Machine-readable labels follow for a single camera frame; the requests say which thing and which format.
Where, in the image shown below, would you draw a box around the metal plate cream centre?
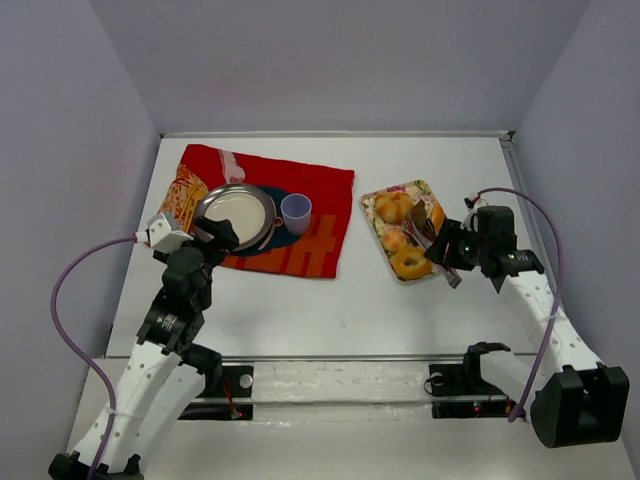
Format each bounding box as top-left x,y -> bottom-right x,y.
192,183 -> 277,252

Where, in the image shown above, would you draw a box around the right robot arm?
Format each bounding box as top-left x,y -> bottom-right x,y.
426,206 -> 630,448

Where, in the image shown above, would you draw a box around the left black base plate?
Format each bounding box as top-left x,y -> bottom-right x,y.
179,364 -> 254,421

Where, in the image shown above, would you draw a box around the glazed ring doughnut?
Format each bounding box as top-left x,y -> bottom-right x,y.
392,246 -> 432,281

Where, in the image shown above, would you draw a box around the brown chocolate croissant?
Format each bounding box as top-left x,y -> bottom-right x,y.
406,200 -> 433,237

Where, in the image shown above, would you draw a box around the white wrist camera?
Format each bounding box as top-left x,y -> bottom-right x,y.
462,195 -> 482,231
134,212 -> 193,254

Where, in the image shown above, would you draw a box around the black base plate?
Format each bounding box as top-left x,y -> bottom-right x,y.
423,363 -> 516,420
179,364 -> 254,421

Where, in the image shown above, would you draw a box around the metal tongs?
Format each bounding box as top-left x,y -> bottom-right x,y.
401,217 -> 462,289

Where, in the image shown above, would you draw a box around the floral serving tray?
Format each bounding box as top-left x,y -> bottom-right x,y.
360,180 -> 446,284

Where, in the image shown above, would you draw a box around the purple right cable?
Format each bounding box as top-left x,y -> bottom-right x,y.
474,187 -> 565,424

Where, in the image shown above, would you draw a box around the small round bread bun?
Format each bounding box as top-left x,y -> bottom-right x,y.
381,228 -> 408,253

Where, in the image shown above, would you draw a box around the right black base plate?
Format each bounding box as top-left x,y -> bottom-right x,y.
423,363 -> 516,420

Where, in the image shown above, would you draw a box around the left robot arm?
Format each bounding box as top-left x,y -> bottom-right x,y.
48,212 -> 239,479

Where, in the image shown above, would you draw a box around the red patterned cloth mat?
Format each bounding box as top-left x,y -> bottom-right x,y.
160,144 -> 355,279

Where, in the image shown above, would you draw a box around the lilac plastic cup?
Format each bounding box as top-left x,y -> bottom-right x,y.
280,193 -> 312,236

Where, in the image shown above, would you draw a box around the round knotted bread roll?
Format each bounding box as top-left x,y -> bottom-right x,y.
374,192 -> 414,224

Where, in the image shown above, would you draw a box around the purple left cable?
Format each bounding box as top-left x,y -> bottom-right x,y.
49,235 -> 151,480

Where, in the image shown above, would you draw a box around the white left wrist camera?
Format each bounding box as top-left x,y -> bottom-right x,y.
134,212 -> 193,254

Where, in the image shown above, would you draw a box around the purple cable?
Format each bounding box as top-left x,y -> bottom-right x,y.
49,235 -> 151,480
474,187 -> 565,424

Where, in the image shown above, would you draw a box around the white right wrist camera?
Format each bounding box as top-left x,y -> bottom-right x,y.
462,195 -> 482,231

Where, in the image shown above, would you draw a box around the oval glazed bread roll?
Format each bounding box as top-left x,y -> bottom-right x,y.
429,204 -> 446,234

